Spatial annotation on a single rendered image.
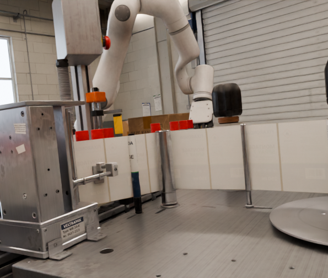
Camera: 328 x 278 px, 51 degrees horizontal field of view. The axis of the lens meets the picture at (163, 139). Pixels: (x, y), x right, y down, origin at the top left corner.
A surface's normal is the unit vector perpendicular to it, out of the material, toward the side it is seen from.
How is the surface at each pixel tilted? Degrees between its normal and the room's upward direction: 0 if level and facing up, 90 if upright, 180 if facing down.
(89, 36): 90
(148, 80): 90
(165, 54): 90
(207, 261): 0
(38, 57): 90
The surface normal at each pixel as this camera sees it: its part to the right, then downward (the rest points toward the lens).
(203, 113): -0.52, -0.26
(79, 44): 0.40, 0.01
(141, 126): -0.53, 0.10
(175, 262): -0.09, -0.99
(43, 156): 0.85, -0.05
